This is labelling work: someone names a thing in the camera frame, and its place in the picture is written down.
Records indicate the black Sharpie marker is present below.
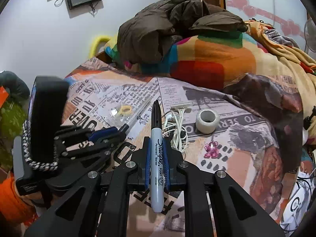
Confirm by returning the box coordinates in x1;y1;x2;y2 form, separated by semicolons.
150;100;164;213

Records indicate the white earphone cable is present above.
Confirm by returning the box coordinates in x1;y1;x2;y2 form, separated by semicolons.
161;110;190;155

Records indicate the clear ballpoint pen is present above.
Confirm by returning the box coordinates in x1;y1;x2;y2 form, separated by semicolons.
118;96;151;133

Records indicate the clear bag with yellow ring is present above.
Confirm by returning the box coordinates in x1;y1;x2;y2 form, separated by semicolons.
110;104;133;124

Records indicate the white tape roll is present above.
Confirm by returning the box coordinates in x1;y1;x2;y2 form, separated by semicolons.
196;109;220;134

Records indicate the white disposable razor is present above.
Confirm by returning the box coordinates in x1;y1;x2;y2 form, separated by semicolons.
170;102;192;115

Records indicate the green leaf gift bag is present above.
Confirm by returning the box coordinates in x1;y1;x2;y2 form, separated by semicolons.
1;97;26;172

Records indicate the pink plastic charm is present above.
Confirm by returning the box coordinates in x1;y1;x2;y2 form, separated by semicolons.
204;141;219;159

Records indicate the newspaper print duvet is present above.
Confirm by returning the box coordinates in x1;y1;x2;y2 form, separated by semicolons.
61;56;312;237

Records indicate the orange jacket sleeve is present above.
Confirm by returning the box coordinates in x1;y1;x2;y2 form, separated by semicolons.
1;173;38;227

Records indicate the orange shoe box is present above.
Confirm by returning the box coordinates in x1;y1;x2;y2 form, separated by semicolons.
0;86;9;108

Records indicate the colourful checkered blanket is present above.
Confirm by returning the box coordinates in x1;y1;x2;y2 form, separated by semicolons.
104;33;268;90

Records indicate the yellow foam tube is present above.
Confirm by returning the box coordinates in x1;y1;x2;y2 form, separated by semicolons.
89;35;111;58

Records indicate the brown puffer jacket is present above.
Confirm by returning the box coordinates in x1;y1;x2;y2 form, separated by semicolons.
117;0;247;64

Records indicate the beige yellow blanket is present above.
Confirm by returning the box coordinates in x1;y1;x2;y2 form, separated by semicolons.
246;20;316;139

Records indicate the frosted wardrobe with hearts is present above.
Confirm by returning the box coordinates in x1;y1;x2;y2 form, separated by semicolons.
226;0;308;50

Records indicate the white standing fan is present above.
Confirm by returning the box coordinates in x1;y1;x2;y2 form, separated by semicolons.
304;18;316;53

